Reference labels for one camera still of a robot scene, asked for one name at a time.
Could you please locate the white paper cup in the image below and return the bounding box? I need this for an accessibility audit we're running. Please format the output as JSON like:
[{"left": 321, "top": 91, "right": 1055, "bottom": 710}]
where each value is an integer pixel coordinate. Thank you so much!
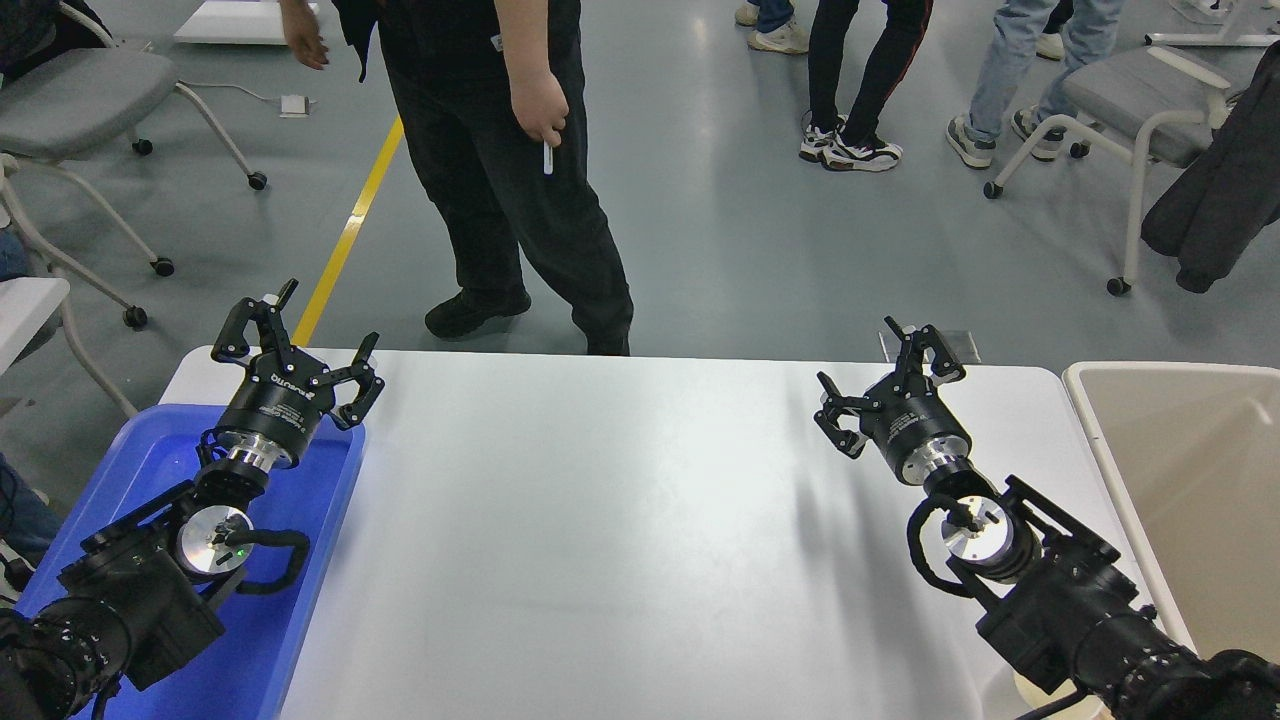
[{"left": 1013, "top": 668, "right": 1113, "bottom": 720}]

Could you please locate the white table leg frame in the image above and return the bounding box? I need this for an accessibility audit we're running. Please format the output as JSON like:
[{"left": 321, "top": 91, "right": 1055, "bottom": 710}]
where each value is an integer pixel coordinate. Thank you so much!
[{"left": 1145, "top": 0, "right": 1280, "bottom": 49}]

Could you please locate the blue plastic tray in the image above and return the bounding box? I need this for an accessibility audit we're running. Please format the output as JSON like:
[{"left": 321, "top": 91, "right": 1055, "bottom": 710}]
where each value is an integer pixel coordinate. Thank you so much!
[{"left": 15, "top": 403, "right": 367, "bottom": 720}]

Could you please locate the black coat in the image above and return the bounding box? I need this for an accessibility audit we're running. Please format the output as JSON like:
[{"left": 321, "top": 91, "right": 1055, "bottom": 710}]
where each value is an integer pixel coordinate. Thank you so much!
[{"left": 1141, "top": 40, "right": 1280, "bottom": 295}]

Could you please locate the white flat board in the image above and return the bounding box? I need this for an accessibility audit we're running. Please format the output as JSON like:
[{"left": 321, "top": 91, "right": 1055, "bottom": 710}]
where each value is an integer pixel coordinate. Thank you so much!
[{"left": 173, "top": 0, "right": 321, "bottom": 47}]

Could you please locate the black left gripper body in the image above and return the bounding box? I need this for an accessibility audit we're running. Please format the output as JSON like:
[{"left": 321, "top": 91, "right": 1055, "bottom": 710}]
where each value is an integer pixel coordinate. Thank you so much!
[{"left": 216, "top": 351, "right": 337, "bottom": 466}]

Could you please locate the grey wheeled chair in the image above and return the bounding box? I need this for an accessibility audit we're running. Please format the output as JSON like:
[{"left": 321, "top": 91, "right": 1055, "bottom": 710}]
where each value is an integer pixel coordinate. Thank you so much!
[
  {"left": 0, "top": 0, "right": 270, "bottom": 192},
  {"left": 983, "top": 44, "right": 1243, "bottom": 298}
]

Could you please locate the white floor cable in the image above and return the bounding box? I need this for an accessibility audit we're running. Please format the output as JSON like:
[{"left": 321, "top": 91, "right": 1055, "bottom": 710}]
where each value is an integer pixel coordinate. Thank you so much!
[{"left": 177, "top": 80, "right": 284, "bottom": 105}]

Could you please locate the person's left hand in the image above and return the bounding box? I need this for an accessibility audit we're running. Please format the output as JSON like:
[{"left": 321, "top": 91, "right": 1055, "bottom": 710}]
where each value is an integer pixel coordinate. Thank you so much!
[{"left": 509, "top": 71, "right": 571, "bottom": 150}]

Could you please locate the large pale plastic bin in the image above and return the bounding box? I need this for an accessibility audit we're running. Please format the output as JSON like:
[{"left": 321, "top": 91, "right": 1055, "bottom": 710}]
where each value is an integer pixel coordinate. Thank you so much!
[{"left": 1062, "top": 361, "right": 1280, "bottom": 666}]

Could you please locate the white wheeled chair frame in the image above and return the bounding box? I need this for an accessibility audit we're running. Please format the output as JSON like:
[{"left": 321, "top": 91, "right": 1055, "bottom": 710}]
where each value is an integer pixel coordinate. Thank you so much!
[{"left": 0, "top": 150, "right": 177, "bottom": 332}]

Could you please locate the person's right hand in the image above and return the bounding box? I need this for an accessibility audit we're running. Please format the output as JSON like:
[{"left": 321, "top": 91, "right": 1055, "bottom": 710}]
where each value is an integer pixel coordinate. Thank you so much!
[{"left": 281, "top": 6, "right": 332, "bottom": 72}]

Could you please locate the dark patterned jacket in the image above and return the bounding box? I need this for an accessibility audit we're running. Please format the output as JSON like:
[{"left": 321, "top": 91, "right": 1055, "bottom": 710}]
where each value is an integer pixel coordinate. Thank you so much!
[{"left": 0, "top": 0, "right": 113, "bottom": 79}]

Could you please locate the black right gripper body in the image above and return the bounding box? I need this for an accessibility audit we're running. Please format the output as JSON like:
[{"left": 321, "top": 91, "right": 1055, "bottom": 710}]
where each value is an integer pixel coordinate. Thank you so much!
[{"left": 857, "top": 381, "right": 973, "bottom": 480}]

